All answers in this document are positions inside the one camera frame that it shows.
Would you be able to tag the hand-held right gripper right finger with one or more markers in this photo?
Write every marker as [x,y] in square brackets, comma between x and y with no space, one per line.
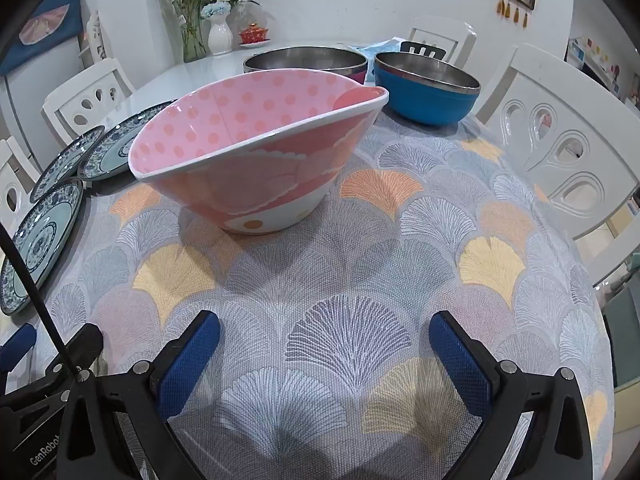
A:
[460,365]

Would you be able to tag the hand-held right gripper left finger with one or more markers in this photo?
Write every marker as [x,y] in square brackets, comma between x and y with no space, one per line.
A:
[190,362]

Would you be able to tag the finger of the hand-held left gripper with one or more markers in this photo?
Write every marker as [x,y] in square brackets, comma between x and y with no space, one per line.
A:
[82,345]
[17,344]

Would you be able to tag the blue patterned ceramic plate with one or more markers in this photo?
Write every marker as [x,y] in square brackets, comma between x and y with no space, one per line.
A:
[35,245]
[65,165]
[120,145]

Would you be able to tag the pink polka dot bowl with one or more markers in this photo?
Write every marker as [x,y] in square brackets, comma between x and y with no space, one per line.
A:
[225,125]

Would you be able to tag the blue-sided steel bowl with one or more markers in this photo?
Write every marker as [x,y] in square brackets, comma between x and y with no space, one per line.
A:
[425,105]

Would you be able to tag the red-sided steel bowl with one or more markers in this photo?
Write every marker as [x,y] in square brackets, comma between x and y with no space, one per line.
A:
[305,60]

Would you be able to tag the fan leaf patterned tablecloth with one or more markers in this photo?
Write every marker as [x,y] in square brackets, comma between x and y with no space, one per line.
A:
[350,285]

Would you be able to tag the grey green sofa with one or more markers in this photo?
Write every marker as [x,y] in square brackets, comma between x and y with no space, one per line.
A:
[622,330]

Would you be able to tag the pale yellow folder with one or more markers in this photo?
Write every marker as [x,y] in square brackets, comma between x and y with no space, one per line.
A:
[627,407]

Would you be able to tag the white dining chair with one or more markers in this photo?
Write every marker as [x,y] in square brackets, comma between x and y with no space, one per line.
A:
[450,30]
[590,110]
[12,170]
[70,95]

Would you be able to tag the white refrigerator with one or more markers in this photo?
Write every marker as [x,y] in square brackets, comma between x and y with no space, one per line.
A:
[30,95]

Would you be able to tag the blue cloth with pink fan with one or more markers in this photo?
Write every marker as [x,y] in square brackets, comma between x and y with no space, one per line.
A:
[55,47]

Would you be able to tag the white storage rack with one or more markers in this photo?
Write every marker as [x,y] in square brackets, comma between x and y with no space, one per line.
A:
[95,35]

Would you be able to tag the clear glass vase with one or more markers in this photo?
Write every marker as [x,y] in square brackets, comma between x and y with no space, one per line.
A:
[192,42]

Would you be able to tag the light blue tissue box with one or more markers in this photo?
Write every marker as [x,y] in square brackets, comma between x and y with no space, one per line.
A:
[382,49]

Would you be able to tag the white ceramic vase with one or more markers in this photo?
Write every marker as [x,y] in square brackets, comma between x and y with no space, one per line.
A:
[220,37]

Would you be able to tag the red lidded teacup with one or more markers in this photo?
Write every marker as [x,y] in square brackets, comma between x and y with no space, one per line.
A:
[253,35]

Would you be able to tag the yellow hanging tassels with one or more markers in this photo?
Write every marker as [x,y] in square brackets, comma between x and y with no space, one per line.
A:
[510,10]

